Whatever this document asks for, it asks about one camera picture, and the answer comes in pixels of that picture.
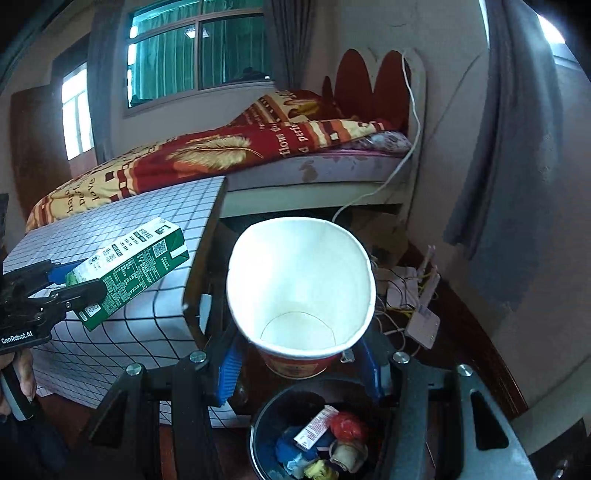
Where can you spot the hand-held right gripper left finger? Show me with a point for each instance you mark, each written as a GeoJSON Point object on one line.
{"type": "Point", "coordinates": [228, 374]}

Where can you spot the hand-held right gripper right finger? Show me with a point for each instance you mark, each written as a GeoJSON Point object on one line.
{"type": "Point", "coordinates": [373, 369]}

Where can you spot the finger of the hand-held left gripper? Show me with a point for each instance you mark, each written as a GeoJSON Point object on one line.
{"type": "Point", "coordinates": [78, 295]}
{"type": "Point", "coordinates": [60, 273]}

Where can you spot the red plastic bag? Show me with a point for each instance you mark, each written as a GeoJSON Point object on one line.
{"type": "Point", "coordinates": [347, 424]}

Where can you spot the green white milk carton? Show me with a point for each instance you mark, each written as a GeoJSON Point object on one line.
{"type": "Point", "coordinates": [134, 267]}

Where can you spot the black trash bin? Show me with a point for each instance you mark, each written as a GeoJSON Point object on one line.
{"type": "Point", "coordinates": [265, 429]}

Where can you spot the red white paper bowl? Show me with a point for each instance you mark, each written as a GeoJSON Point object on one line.
{"type": "Point", "coordinates": [300, 277]}

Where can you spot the person's left hand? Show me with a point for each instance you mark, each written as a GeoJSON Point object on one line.
{"type": "Point", "coordinates": [25, 374]}

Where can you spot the white router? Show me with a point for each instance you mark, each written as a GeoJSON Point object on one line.
{"type": "Point", "coordinates": [424, 325]}

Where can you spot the white red packet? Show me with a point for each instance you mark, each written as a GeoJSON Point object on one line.
{"type": "Point", "coordinates": [316, 427]}

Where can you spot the white power strip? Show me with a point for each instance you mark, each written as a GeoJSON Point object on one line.
{"type": "Point", "coordinates": [401, 286]}

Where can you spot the yellow wrapper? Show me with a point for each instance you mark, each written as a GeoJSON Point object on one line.
{"type": "Point", "coordinates": [321, 468]}

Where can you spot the brown wooden door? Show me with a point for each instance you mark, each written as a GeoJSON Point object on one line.
{"type": "Point", "coordinates": [37, 152]}

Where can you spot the cardboard box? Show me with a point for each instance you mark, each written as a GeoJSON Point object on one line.
{"type": "Point", "coordinates": [383, 235]}

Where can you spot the table with checkered cloth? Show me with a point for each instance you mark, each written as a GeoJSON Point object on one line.
{"type": "Point", "coordinates": [184, 198]}

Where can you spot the narrow bright window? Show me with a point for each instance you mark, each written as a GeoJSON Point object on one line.
{"type": "Point", "coordinates": [76, 110]}

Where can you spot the bed with red patterned blanket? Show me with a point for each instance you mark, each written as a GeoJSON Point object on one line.
{"type": "Point", "coordinates": [207, 157]}

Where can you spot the bed with purple mattress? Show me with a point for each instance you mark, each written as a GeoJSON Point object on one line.
{"type": "Point", "coordinates": [323, 170]}

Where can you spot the floral pillow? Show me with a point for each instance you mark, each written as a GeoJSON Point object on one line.
{"type": "Point", "coordinates": [383, 141]}

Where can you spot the large grey curtain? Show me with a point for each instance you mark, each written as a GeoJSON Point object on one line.
{"type": "Point", "coordinates": [512, 161]}

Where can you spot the large window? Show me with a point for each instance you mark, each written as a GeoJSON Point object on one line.
{"type": "Point", "coordinates": [198, 46]}

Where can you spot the red white headboard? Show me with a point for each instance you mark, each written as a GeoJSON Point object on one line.
{"type": "Point", "coordinates": [392, 87]}

